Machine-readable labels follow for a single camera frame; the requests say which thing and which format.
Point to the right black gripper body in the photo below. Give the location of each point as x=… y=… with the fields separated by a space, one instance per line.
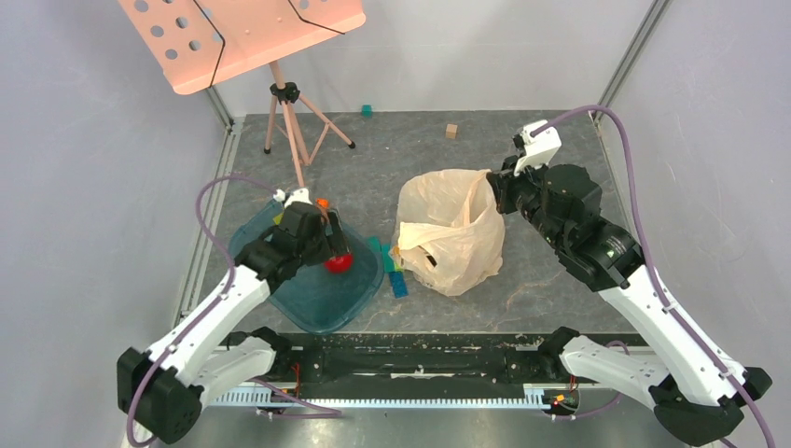
x=502 y=190

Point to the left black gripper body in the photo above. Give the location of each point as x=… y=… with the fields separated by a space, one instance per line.
x=323 y=246

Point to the translucent cream plastic bag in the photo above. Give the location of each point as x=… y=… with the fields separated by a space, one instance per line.
x=448 y=231

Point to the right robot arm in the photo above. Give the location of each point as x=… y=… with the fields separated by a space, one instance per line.
x=696 y=392

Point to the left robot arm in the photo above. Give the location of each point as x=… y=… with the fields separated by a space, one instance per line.
x=204 y=328

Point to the teal plastic tray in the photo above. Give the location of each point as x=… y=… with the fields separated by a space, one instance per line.
x=311 y=297

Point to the teal small block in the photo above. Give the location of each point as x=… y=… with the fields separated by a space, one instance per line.
x=374 y=244

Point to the teal long block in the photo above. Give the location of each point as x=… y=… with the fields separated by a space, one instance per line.
x=388 y=263

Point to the small wooden cube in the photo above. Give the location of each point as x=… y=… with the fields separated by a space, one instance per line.
x=451 y=131

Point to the blue lego brick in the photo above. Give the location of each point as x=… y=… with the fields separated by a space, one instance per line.
x=398 y=284

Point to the pink music stand desk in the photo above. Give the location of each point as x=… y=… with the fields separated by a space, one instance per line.
x=202 y=43

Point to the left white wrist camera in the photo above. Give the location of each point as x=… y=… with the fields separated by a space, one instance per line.
x=287 y=198

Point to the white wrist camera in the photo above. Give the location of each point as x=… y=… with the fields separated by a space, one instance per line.
x=538 y=145
x=287 y=198

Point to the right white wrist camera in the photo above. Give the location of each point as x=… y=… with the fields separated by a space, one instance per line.
x=538 y=145

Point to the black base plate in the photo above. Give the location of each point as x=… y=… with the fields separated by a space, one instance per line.
x=414 y=365

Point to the aluminium frame rail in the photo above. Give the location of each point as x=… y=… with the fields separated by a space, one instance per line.
x=559 y=404

